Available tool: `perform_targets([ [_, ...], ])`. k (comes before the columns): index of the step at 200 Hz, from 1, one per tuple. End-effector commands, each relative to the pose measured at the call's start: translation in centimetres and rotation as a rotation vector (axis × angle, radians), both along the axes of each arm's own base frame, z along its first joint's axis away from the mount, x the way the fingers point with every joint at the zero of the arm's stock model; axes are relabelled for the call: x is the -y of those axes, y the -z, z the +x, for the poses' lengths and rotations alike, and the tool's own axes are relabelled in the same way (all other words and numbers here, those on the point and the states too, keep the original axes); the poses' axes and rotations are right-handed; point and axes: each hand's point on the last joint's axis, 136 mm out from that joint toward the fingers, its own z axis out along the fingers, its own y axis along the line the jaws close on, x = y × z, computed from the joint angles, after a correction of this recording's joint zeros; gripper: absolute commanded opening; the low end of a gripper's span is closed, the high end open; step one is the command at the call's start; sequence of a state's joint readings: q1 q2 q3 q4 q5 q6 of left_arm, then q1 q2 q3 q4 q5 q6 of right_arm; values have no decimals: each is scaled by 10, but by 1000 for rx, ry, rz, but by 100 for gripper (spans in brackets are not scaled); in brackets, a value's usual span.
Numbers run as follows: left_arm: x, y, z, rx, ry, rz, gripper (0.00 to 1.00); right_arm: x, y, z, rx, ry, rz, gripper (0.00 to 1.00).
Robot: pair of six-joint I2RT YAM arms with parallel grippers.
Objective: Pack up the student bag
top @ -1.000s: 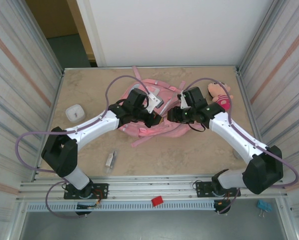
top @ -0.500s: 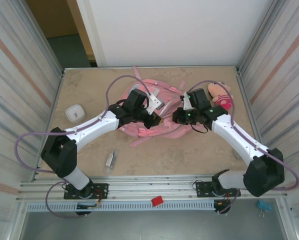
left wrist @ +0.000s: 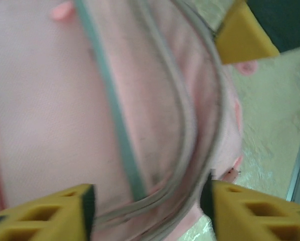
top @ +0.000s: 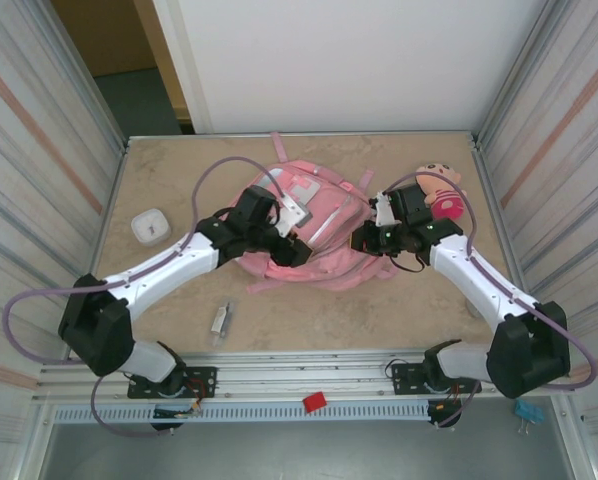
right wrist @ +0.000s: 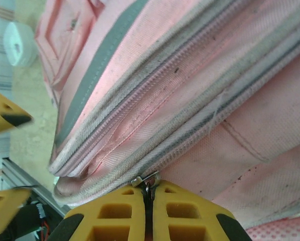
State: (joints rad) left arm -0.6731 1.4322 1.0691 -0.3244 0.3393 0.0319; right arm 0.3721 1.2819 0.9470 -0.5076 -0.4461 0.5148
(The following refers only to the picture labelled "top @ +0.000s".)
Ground pink student backpack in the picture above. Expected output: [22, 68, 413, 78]
[236, 130, 395, 296]

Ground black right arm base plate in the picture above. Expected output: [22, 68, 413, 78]
[391, 362, 482, 396]

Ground small red block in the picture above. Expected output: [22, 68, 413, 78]
[302, 392, 329, 415]

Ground plush doll in pink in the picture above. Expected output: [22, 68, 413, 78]
[415, 160, 469, 221]

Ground aluminium frame post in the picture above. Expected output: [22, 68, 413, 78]
[31, 0, 131, 156]
[470, 0, 573, 151]

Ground blue binder clip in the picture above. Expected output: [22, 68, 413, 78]
[514, 398, 543, 437]

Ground white square container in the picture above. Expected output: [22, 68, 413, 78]
[130, 207, 173, 246]

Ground white door frame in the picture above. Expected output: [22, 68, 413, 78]
[153, 0, 213, 135]

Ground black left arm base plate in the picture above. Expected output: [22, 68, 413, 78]
[127, 366, 218, 400]

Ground aluminium table rail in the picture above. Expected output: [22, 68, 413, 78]
[38, 349, 578, 401]

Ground slotted grey cable duct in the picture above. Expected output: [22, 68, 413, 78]
[52, 402, 430, 425]

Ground small silver tube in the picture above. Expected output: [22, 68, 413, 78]
[210, 299, 238, 350]

